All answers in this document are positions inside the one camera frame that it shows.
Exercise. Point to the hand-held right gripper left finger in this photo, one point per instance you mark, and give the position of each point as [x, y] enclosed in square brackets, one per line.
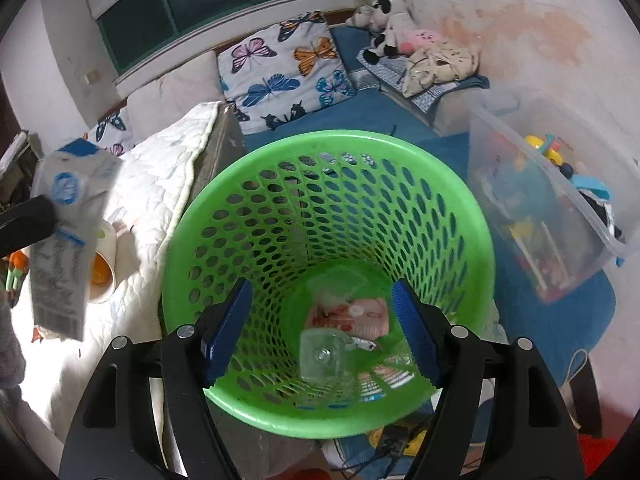
[227, 330]

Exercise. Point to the white quilt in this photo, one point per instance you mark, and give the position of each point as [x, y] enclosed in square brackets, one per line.
[160, 170]

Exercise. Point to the white paper cup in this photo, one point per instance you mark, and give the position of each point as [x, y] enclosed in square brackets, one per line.
[107, 247]

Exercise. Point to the beige spotted cloth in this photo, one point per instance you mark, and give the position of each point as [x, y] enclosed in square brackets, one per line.
[440, 65]

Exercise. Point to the orange and green toy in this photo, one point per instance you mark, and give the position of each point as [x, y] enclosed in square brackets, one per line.
[15, 272]

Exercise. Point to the wall socket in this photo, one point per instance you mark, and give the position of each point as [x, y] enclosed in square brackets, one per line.
[92, 78]

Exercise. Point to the plain beige pillow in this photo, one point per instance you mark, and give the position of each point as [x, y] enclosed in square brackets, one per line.
[170, 95]

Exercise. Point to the red plastic stool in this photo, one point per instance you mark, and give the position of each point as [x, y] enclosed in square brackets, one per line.
[600, 457]

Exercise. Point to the green plastic basket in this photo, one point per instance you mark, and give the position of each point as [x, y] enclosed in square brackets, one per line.
[330, 139]

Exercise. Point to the dark window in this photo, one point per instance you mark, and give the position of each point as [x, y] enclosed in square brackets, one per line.
[140, 15]

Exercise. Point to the clear plastic storage box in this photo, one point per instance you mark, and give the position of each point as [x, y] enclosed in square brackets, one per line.
[525, 200]

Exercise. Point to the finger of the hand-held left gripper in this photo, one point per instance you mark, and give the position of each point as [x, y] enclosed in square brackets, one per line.
[25, 220]

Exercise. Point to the pink wrapper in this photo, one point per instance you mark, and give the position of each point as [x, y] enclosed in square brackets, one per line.
[365, 317]

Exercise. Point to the clear plastic container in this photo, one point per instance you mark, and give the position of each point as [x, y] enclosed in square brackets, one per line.
[320, 355]

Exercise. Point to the grey white plush toy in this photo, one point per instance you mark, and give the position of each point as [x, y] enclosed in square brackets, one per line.
[361, 16]

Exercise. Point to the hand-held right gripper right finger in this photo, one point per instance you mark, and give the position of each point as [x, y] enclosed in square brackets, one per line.
[415, 330]

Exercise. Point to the blue patterned folded blanket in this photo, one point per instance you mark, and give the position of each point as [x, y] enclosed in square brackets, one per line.
[380, 67]

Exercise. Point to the black and white cow plush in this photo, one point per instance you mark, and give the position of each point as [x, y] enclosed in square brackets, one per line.
[392, 20]

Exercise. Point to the pink plush toy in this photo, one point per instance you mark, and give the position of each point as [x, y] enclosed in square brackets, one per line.
[422, 39]

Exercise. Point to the white and blue packet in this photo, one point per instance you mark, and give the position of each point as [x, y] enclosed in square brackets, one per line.
[65, 260]

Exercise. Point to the small butterfly print pillow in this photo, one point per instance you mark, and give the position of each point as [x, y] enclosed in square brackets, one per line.
[112, 130]

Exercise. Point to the large butterfly print pillow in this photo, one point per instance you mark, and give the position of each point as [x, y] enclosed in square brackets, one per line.
[280, 75]

